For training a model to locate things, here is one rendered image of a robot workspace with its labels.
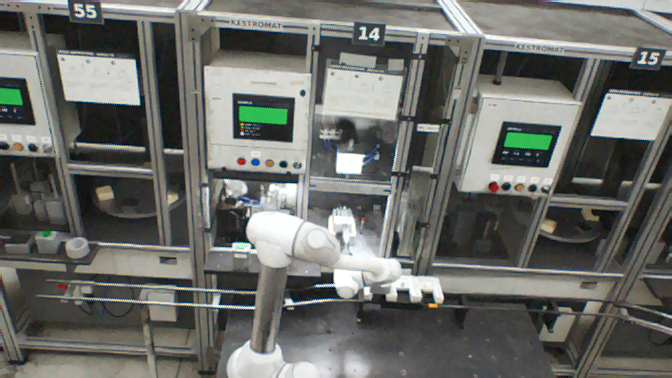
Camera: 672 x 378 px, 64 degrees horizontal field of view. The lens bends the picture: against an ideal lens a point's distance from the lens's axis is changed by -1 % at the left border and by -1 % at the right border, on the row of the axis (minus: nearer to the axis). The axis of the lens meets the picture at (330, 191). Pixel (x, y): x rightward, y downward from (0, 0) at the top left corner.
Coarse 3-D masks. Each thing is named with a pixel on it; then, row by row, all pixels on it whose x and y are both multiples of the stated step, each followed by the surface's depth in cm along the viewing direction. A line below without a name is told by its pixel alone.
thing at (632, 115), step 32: (480, 64) 214; (512, 64) 214; (544, 64) 214; (576, 64) 214; (608, 64) 214; (608, 96) 220; (640, 96) 220; (576, 128) 229; (608, 128) 228; (640, 128) 228; (576, 160) 237; (608, 160) 237; (640, 160) 237; (576, 192) 246; (608, 192) 246; (448, 224) 255; (480, 224) 256; (512, 224) 256; (608, 224) 291; (640, 224) 256; (448, 256) 266; (480, 256) 266; (512, 256) 266
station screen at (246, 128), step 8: (240, 104) 216; (248, 104) 216; (256, 104) 216; (264, 104) 216; (272, 104) 216; (280, 104) 216; (288, 104) 217; (288, 112) 218; (240, 128) 222; (248, 128) 222; (256, 128) 222; (264, 128) 222; (272, 128) 222; (280, 128) 222; (248, 136) 224; (256, 136) 224; (264, 136) 224; (272, 136) 224; (280, 136) 224
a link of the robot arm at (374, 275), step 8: (344, 256) 207; (352, 256) 211; (336, 264) 198; (344, 264) 205; (352, 264) 209; (360, 264) 212; (368, 264) 215; (376, 264) 219; (384, 264) 227; (392, 264) 230; (400, 264) 232; (368, 272) 227; (376, 272) 221; (384, 272) 226; (392, 272) 229; (400, 272) 231; (368, 280) 230; (376, 280) 227; (384, 280) 227; (392, 280) 230
